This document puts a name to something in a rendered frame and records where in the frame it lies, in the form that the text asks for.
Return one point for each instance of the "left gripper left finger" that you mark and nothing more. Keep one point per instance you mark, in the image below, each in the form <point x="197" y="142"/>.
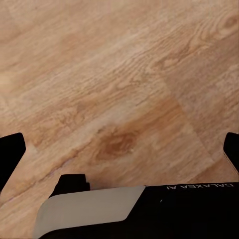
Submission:
<point x="12" y="148"/>

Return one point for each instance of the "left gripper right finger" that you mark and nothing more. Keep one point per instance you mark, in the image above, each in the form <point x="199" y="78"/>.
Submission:
<point x="231" y="148"/>

